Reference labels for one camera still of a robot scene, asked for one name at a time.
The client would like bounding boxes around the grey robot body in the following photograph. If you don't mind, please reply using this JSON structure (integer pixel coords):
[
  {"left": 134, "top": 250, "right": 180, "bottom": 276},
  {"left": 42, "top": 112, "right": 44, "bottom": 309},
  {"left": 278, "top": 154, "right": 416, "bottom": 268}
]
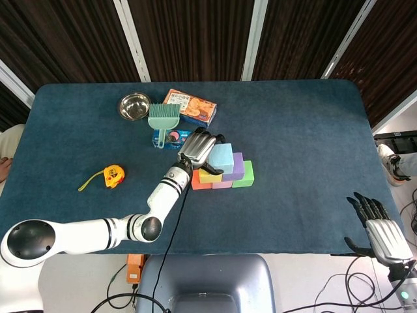
[{"left": 135, "top": 253, "right": 276, "bottom": 313}]

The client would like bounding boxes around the stainless steel bowl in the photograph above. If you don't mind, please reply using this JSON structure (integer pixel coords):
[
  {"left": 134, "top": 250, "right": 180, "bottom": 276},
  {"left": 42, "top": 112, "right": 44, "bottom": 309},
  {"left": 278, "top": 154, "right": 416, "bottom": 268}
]
[{"left": 117, "top": 93, "right": 152, "bottom": 122}]

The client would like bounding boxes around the light blue foam block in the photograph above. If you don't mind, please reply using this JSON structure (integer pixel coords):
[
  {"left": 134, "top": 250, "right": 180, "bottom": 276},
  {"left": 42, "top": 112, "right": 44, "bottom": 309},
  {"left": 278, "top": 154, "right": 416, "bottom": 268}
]
[{"left": 207, "top": 143, "right": 235, "bottom": 175}]

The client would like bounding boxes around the purple foam block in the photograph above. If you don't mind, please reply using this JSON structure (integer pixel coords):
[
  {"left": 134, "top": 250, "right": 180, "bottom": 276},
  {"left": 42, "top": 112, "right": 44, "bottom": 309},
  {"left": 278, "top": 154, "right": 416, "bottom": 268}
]
[{"left": 222, "top": 152, "right": 245, "bottom": 182}]

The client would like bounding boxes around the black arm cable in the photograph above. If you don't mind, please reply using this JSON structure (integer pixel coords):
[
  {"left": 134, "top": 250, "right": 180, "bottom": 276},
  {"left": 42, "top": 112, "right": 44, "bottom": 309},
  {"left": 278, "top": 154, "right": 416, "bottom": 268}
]
[{"left": 152, "top": 188, "right": 190, "bottom": 313}]

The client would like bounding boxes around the green foam block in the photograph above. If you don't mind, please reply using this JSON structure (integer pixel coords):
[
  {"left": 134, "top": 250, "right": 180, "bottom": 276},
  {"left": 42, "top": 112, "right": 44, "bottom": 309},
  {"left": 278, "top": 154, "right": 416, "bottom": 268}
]
[{"left": 231, "top": 160, "right": 255, "bottom": 188}]

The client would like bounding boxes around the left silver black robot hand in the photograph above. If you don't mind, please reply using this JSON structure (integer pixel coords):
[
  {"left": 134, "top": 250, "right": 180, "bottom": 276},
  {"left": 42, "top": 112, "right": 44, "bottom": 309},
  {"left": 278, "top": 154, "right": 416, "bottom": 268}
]
[{"left": 177, "top": 127, "right": 225, "bottom": 175}]

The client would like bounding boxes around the grey trouser leg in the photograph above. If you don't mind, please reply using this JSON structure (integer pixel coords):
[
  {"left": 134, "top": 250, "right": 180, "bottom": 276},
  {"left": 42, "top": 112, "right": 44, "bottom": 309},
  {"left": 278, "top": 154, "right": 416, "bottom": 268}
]
[{"left": 399, "top": 153, "right": 417, "bottom": 179}]

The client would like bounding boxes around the white sneaker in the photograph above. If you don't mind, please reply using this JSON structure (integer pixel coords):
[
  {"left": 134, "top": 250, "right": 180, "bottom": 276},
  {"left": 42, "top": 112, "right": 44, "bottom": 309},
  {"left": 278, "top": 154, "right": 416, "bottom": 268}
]
[{"left": 377, "top": 143, "right": 412, "bottom": 187}]

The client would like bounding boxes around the orange foam block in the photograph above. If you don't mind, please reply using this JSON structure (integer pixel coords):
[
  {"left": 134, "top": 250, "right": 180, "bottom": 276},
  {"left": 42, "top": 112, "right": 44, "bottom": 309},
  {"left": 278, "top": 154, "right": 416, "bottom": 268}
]
[{"left": 191, "top": 169, "right": 214, "bottom": 191}]

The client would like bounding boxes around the black floor cable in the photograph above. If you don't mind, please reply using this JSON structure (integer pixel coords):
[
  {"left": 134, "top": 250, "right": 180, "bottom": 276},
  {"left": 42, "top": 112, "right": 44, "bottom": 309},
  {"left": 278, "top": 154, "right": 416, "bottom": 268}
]
[
  {"left": 281, "top": 257, "right": 417, "bottom": 313},
  {"left": 89, "top": 291, "right": 170, "bottom": 313}
]

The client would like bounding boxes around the blue Oreo cookie box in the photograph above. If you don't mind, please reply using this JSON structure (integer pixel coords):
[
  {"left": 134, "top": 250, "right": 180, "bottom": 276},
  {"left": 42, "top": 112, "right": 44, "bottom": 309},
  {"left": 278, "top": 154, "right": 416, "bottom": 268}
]
[{"left": 151, "top": 130, "right": 196, "bottom": 151}]

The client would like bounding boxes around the yellow tape measure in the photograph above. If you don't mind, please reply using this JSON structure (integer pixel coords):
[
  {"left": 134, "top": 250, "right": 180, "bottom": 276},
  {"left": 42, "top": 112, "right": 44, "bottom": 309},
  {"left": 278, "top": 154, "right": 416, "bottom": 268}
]
[{"left": 78, "top": 165, "right": 126, "bottom": 192}]

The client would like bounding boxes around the yellow foam block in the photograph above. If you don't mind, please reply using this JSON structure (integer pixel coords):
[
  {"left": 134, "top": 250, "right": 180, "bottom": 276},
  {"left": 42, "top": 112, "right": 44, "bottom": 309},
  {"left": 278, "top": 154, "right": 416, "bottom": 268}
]
[{"left": 198, "top": 168, "right": 224, "bottom": 184}]

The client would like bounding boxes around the seated person in beige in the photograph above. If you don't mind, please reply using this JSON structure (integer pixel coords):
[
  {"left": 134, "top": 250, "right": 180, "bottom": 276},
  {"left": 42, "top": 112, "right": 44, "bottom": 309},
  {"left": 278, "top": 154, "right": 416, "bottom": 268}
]
[{"left": 0, "top": 123, "right": 25, "bottom": 190}]

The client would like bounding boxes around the orange box on floor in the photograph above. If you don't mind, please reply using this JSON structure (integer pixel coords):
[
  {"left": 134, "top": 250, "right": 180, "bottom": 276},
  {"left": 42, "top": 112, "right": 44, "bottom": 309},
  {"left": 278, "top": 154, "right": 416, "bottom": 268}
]
[{"left": 126, "top": 253, "right": 146, "bottom": 284}]

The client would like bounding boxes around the orange cookie box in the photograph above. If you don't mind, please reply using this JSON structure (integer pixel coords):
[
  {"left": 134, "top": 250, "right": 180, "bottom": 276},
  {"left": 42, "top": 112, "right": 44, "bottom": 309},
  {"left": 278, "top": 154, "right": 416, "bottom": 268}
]
[{"left": 162, "top": 88, "right": 218, "bottom": 128}]

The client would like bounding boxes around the dark blue table cloth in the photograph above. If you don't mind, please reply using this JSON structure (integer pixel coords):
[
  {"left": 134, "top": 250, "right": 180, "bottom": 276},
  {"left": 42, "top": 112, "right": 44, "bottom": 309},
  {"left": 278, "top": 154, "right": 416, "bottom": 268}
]
[{"left": 0, "top": 79, "right": 407, "bottom": 255}]

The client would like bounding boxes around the black equipment stand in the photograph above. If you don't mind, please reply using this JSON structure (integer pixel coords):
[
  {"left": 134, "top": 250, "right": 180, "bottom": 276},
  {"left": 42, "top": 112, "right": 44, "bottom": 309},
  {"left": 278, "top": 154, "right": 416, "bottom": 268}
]
[{"left": 373, "top": 130, "right": 417, "bottom": 154}]

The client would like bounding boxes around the white partition frame post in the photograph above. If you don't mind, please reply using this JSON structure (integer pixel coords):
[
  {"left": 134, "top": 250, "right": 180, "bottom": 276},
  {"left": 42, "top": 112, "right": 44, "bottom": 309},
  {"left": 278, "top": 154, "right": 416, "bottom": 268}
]
[
  {"left": 113, "top": 0, "right": 151, "bottom": 82},
  {"left": 240, "top": 0, "right": 268, "bottom": 82},
  {"left": 0, "top": 60, "right": 35, "bottom": 108},
  {"left": 371, "top": 94, "right": 417, "bottom": 134},
  {"left": 321, "top": 0, "right": 379, "bottom": 80}
]

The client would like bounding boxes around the green hand brush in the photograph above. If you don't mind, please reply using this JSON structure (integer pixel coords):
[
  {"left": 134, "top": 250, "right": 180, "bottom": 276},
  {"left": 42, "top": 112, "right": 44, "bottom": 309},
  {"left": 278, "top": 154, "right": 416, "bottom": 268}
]
[{"left": 147, "top": 103, "right": 180, "bottom": 150}]

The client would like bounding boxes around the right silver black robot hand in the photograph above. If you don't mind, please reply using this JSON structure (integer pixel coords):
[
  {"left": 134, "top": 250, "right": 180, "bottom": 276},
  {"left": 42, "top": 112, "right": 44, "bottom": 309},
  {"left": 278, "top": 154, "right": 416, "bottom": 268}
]
[{"left": 344, "top": 192, "right": 414, "bottom": 263}]

